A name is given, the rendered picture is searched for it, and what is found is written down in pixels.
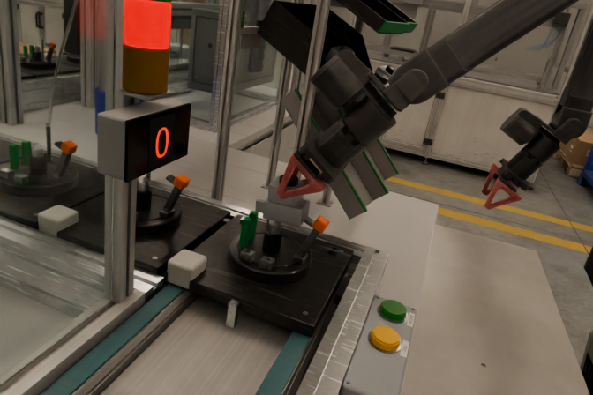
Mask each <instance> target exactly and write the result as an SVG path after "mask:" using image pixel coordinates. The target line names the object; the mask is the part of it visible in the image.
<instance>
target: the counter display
mask: <svg viewBox="0 0 593 395"><path fill-rule="evenodd" d="M172 113H175V126H174V140H173V155H172V159H171V160H167V161H165V162H163V163H162V164H159V165H157V166H155V167H153V168H149V169H148V161H149V139H150V120H152V119H155V118H157V117H160V116H165V115H168V114H172ZM190 118H191V103H186V104H183V105H180V106H176V107H173V108H167V109H164V110H161V111H158V112H154V113H152V114H148V115H145V116H140V117H136V118H133V119H130V120H126V121H125V150H124V181H125V182H126V183H128V182H130V181H132V180H134V179H136V178H139V177H141V176H142V175H145V174H147V173H149V172H152V171H154V170H156V169H157V168H160V167H163V166H165V165H167V164H169V163H170V162H172V161H175V160H178V159H180V158H182V157H184V156H186V155H187V154H188V143H189V130H190Z"/></svg>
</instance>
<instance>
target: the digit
mask: <svg viewBox="0 0 593 395"><path fill-rule="evenodd" d="M174 126H175V113H172V114H168V115H165V116H160V117H157V118H155V119H152V120H150V139H149V161H148V169H149V168H153V167H155V166H157V165H159V164H162V163H163V162H165V161H167V160H171V159H172V155H173V140H174Z"/></svg>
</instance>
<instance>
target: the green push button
mask: <svg viewBox="0 0 593 395"><path fill-rule="evenodd" d="M379 310H380V312H381V314H382V315H383V316H384V317H386V318H388V319H390V320H394V321H402V320H403V319H404V318H405V317H406V314H407V309H406V308H405V307H404V305H403V304H401V303H400V302H398V301H395V300H385V301H383V302H382V303H381V305H380V309H379Z"/></svg>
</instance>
